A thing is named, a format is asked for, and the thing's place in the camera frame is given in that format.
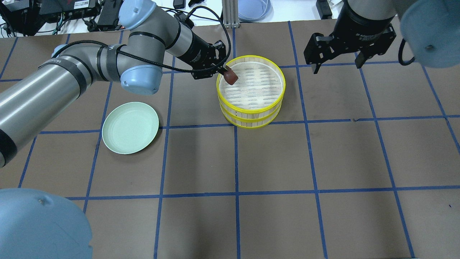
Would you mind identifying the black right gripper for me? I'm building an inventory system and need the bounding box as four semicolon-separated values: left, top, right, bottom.
304;4;396;75

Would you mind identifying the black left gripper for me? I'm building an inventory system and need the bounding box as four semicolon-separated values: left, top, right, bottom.
180;33;232;80

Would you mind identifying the brown bun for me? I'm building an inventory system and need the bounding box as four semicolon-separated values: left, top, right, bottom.
223;68;239;85

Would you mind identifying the yellow steamer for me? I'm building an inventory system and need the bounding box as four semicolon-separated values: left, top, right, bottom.
220;104;281;128
216;55;286;114

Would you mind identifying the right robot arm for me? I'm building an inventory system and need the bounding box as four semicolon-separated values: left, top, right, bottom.
304;0;460;74

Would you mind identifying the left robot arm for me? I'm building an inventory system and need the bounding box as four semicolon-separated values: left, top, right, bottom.
0;0;231;259

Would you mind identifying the black power adapter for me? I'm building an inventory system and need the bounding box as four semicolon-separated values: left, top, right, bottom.
174;12;194;29

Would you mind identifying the blue plate on desk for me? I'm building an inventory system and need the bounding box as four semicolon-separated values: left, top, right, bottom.
237;0;272;22

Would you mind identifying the light green plate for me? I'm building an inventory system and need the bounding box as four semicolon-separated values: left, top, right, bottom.
102;102;160;155

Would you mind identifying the aluminium frame post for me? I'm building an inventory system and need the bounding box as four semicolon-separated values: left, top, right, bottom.
221;0;240;28

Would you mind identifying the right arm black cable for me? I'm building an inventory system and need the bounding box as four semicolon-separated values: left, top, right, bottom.
397;38;417;66

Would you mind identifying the black braided cable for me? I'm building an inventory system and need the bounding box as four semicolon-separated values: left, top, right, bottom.
52;5;232;74

